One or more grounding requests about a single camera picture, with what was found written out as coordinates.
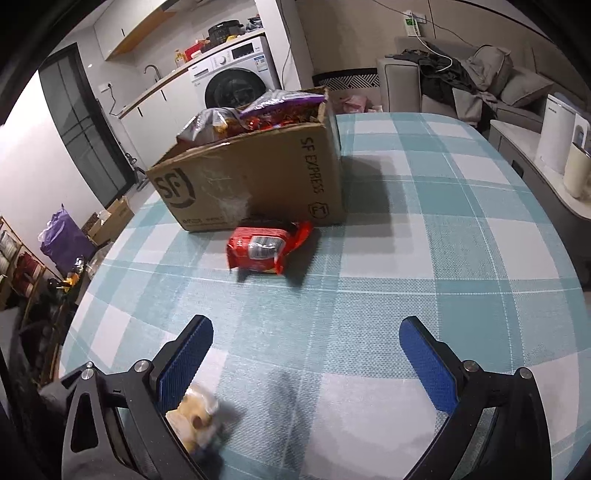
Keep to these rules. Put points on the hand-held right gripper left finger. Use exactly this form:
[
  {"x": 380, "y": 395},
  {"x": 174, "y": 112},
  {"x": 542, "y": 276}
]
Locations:
[{"x": 184, "y": 364}]

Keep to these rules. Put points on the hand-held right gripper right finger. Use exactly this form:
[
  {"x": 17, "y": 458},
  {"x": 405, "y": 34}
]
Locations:
[{"x": 427, "y": 364}]

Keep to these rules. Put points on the yellow snack packet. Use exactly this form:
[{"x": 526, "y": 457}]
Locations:
[{"x": 191, "y": 415}]

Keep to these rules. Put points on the red snack packet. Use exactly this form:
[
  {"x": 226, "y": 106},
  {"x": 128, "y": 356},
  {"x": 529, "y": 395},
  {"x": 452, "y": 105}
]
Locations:
[{"x": 249, "y": 249}]

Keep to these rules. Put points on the brown cardboard box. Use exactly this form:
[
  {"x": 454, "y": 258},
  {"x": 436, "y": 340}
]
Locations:
[{"x": 268, "y": 175}]

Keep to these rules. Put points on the purple silver snack packet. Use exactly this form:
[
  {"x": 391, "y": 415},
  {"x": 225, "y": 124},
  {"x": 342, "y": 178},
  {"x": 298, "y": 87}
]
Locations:
[{"x": 277, "y": 104}]

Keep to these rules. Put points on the teal checked tablecloth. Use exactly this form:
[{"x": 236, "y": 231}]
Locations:
[{"x": 369, "y": 286}]

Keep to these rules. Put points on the small cardboard box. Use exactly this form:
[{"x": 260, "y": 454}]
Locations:
[{"x": 111, "y": 219}]

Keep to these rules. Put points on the purple plastic bag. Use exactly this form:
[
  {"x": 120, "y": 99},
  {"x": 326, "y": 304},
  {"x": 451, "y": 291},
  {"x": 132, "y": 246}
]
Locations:
[{"x": 64, "y": 244}]

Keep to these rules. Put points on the wooden shelf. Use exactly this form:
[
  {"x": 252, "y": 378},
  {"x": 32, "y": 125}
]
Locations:
[{"x": 27, "y": 286}]

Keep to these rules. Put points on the grey side cabinet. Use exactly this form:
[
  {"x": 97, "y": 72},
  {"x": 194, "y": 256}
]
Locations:
[{"x": 531, "y": 184}]

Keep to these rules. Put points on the silver orange snack packet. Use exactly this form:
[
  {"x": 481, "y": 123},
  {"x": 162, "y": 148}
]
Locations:
[{"x": 207, "y": 122}]

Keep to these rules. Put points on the cream cup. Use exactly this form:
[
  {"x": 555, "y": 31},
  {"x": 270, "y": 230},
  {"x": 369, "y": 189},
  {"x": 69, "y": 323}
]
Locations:
[{"x": 577, "y": 170}]

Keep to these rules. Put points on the white counter cabinet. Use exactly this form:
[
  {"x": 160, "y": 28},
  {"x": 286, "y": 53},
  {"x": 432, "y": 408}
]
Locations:
[{"x": 157, "y": 120}]

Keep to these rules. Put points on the dark glass door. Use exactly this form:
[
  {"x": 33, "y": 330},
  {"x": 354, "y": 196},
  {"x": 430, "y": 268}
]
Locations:
[{"x": 78, "y": 124}]

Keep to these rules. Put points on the white tall appliance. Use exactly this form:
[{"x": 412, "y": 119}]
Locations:
[{"x": 554, "y": 134}]

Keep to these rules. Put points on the pink cloth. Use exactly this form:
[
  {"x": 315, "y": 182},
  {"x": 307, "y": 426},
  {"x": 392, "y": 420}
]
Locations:
[{"x": 355, "y": 104}]

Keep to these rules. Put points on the grey sofa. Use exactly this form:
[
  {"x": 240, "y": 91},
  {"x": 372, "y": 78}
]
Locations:
[{"x": 397, "y": 87}]

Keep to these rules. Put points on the dark clothes pile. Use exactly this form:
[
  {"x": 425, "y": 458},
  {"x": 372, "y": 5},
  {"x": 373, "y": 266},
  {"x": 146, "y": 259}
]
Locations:
[{"x": 438, "y": 83}]

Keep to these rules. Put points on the grey cushion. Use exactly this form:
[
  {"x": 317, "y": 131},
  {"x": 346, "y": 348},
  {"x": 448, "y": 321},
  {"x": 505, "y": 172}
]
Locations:
[
  {"x": 526, "y": 90},
  {"x": 489, "y": 67}
]

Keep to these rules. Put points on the metal faucet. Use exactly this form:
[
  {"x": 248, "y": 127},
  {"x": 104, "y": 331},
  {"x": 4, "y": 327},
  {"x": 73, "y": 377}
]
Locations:
[{"x": 152, "y": 71}]

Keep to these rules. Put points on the black white patterned basket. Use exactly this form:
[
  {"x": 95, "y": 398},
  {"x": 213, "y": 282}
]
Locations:
[{"x": 346, "y": 78}]

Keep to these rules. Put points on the white washing machine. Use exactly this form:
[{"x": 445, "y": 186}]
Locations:
[{"x": 231, "y": 60}]

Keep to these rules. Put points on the yellow bottle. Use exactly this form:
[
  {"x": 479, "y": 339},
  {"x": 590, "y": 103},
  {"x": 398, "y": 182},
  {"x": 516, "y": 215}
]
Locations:
[{"x": 179, "y": 56}]

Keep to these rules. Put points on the wooden wall cabinet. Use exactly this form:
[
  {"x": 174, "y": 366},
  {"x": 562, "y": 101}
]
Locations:
[{"x": 134, "y": 27}]

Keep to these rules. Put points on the wall socket with charger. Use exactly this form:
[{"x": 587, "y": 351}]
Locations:
[{"x": 413, "y": 23}]

